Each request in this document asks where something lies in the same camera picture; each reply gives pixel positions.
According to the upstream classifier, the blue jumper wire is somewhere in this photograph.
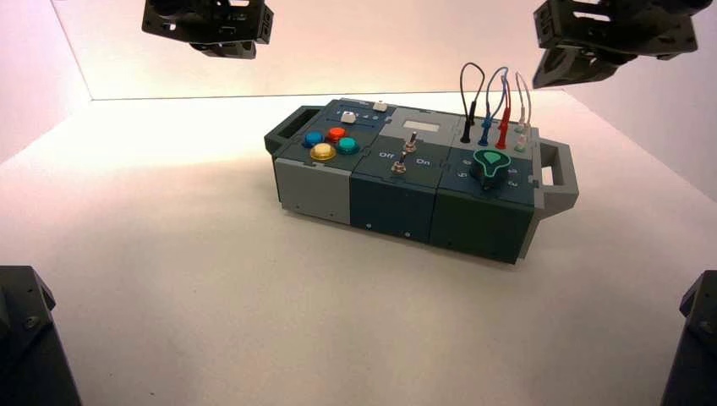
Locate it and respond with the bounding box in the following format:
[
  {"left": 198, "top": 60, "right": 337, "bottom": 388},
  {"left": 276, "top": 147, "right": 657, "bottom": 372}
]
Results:
[{"left": 478, "top": 66, "right": 511, "bottom": 148}]

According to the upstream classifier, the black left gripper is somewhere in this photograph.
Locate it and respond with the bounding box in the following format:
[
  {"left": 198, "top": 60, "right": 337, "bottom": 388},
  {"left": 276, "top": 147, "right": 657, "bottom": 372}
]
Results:
[{"left": 141, "top": 0, "right": 276, "bottom": 61}]

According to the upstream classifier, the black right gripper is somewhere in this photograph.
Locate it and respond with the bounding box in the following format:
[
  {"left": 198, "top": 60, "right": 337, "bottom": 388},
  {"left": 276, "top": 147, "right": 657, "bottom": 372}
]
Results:
[{"left": 531, "top": 0, "right": 714, "bottom": 91}]

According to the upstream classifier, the green pointer rotary knob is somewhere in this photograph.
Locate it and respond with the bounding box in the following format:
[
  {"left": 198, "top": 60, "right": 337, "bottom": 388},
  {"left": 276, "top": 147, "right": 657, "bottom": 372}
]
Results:
[{"left": 468, "top": 149, "right": 512, "bottom": 192}]

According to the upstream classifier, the yellow round push button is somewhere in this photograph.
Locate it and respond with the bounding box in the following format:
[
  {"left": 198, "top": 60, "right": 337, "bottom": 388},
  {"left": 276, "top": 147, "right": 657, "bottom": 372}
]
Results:
[{"left": 309, "top": 142, "right": 337, "bottom": 163}]

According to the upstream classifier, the black jumper wire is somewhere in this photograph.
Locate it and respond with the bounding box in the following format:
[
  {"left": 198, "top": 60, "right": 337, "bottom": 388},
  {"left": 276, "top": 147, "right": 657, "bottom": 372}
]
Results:
[{"left": 459, "top": 61, "right": 487, "bottom": 145}]

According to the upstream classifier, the white jumper wire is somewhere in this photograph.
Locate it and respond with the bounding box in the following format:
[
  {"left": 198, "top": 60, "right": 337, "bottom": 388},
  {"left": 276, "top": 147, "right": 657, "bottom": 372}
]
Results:
[{"left": 513, "top": 71, "right": 534, "bottom": 153}]

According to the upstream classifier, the red jumper wire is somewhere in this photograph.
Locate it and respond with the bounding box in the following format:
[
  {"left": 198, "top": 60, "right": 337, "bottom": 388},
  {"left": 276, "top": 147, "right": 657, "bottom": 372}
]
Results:
[{"left": 495, "top": 73, "right": 514, "bottom": 151}]

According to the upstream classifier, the modular teal grey control box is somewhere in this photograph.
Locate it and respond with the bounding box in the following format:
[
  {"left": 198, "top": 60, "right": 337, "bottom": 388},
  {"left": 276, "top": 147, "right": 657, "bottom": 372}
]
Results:
[{"left": 263, "top": 98, "right": 580, "bottom": 266}]

